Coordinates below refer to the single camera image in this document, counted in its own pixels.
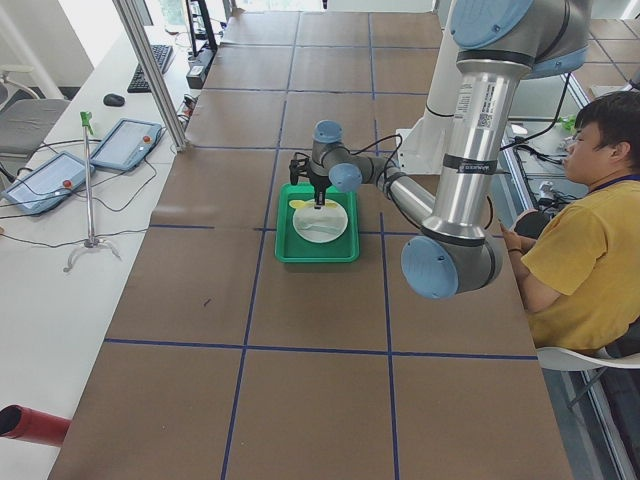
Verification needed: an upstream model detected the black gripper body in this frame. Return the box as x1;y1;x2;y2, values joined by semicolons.
308;172;330;201

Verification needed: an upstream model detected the yellow plastic spoon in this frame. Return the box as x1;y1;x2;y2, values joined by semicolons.
288;200;316;210

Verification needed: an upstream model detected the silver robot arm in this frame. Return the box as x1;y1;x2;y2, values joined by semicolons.
290;1;592;299

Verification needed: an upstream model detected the white round plate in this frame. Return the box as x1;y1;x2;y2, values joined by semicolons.
292;199;348;243

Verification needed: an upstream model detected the pale green plastic fork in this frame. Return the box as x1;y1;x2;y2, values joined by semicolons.
297;224;346;236

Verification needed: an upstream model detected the green plastic tray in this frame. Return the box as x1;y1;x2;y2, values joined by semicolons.
275;183;360;263

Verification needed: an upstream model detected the black power strip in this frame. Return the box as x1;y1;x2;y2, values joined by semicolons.
186;47;215;90

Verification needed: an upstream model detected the far blue teach pendant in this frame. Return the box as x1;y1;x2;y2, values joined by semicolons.
90;118;162;172

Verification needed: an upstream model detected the blue teach pendant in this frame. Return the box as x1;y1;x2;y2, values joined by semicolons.
1;151;86;216
90;118;162;172

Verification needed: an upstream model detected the black keyboard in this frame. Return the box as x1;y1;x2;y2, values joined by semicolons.
126;44;174;94

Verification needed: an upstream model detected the black computer mouse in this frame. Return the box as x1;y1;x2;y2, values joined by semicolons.
103;93;126;107

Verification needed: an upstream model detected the metal reacher grabber stick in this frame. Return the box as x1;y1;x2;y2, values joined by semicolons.
63;111;121;273

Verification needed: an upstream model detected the person in yellow shirt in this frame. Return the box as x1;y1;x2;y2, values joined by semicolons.
502;91;639;354

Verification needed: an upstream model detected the white chair seat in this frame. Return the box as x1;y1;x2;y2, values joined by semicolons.
536;347;639;372

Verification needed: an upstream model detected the near blue teach pendant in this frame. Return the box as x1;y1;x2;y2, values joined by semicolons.
1;151;86;216

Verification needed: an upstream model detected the grey office chair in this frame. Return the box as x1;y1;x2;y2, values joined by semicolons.
1;64;70;162

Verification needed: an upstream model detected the red cylinder tube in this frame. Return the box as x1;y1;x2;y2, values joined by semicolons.
1;405;71;447

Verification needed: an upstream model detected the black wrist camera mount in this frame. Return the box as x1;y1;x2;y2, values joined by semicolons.
289;152;310;185

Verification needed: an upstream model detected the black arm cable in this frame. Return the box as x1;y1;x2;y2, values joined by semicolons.
349;133;405;196

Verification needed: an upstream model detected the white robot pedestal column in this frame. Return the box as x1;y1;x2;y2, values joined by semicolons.
397;1;462;175

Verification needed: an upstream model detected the aluminium frame post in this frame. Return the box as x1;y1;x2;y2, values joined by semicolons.
112;0;187;152

